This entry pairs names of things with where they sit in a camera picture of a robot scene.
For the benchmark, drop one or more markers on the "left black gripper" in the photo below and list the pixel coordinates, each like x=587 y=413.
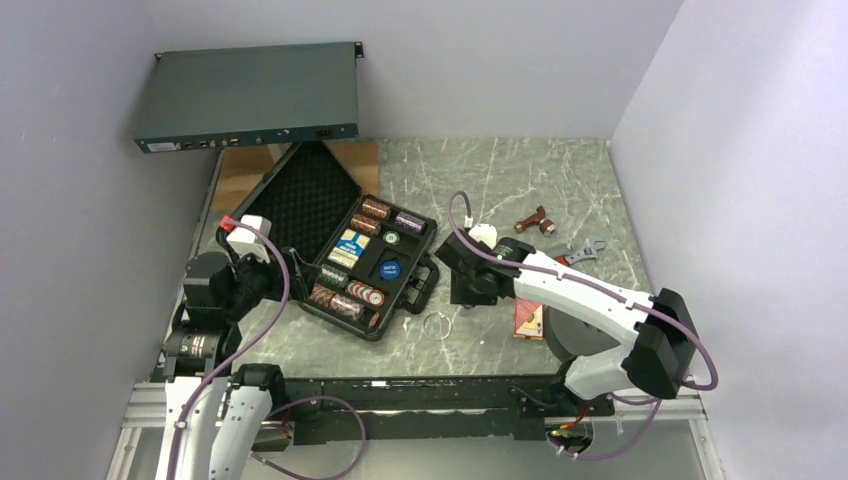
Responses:
x=301 y=274

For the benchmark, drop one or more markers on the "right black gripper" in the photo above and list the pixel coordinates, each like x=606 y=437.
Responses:
x=460 y=294

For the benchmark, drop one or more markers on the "blue white card deck box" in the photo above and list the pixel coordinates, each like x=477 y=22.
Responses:
x=349 y=248

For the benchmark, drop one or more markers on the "red card deck box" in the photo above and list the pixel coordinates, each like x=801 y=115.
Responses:
x=528 y=320

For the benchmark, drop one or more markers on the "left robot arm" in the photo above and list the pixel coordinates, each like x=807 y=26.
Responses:
x=213 y=411

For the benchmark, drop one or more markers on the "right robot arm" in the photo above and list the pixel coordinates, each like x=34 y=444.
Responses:
x=655 y=337

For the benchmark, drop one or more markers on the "red yellow blue chip stack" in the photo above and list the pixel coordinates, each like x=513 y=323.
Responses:
x=322 y=295

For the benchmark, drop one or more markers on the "orange blue chip stack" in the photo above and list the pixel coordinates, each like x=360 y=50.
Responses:
x=346 y=308

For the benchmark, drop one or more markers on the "red white loose chips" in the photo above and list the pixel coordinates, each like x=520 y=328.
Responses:
x=365 y=292

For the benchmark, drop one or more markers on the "black poker chip case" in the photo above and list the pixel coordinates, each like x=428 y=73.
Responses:
x=310 y=197

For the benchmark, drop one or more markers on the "orange black chip stack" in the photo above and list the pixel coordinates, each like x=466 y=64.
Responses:
x=364 y=224
x=376 y=209

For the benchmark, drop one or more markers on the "blue small blind button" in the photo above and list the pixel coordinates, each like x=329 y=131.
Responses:
x=390 y=270

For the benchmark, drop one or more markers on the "brown pipe fitting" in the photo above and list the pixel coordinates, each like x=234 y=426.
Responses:
x=538 y=219

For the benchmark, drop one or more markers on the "green white single chip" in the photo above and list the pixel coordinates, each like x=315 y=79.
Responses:
x=391 y=237

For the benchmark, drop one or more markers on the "purple chip stack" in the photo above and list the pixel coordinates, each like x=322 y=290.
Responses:
x=410 y=222

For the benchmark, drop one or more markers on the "dark grey disc weight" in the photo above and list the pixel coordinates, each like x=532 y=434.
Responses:
x=569 y=338

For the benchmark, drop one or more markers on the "wooden board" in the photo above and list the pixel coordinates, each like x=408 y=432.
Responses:
x=243 y=168

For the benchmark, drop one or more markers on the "dark green rack unit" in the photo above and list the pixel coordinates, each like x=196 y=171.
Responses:
x=248 y=96

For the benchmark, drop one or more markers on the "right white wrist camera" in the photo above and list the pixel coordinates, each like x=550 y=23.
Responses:
x=485 y=233

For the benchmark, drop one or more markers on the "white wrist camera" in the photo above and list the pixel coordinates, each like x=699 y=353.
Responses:
x=485 y=233
x=245 y=241

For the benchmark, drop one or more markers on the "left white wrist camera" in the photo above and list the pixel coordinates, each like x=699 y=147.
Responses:
x=245 y=241

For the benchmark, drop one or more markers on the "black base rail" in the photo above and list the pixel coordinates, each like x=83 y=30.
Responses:
x=521 y=407

